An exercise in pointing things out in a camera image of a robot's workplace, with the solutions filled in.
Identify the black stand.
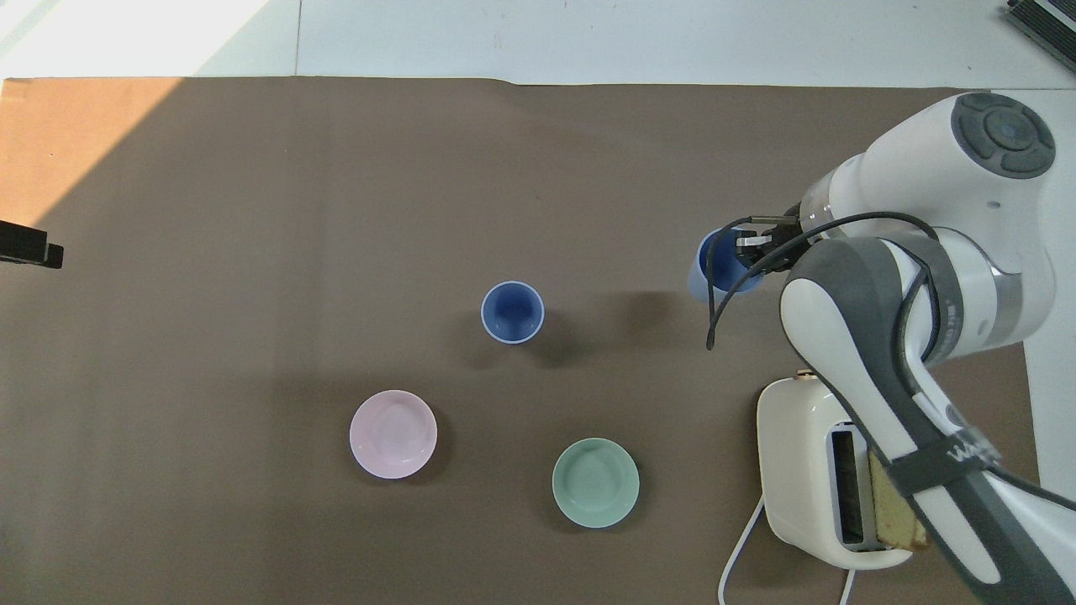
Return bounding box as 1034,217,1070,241
0,219,65,271

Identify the white power cable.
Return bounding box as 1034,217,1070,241
718,495,856,605

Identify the blue cup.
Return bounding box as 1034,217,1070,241
688,226,767,304
480,281,546,345

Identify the bread slice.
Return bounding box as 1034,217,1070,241
866,452,931,553

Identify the white toaster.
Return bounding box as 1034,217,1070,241
756,376,914,571

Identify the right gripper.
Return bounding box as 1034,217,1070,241
736,202,815,273

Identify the black cable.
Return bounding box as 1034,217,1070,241
704,210,942,364

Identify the green bowl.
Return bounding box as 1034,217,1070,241
551,437,641,529

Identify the pink bowl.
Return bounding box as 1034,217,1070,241
349,389,439,481

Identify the grey metal frame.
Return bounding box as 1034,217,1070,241
1005,0,1076,61

